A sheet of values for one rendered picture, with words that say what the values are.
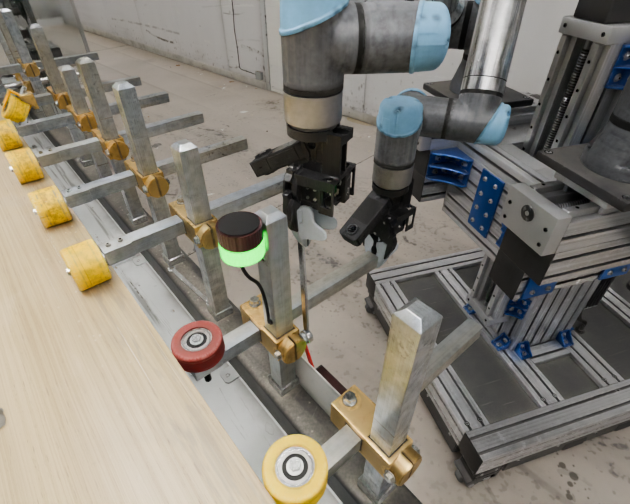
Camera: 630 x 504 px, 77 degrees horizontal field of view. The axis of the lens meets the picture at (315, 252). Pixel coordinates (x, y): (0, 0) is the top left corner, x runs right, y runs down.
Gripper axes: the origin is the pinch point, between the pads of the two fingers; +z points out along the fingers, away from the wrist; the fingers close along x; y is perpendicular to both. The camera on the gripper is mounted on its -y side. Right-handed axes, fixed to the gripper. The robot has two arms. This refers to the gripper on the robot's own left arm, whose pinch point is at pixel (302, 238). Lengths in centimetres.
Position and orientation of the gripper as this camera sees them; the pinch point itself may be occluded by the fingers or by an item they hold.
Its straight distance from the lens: 66.1
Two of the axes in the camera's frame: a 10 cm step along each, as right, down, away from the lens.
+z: 0.0, 7.7, 6.3
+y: 8.7, 3.1, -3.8
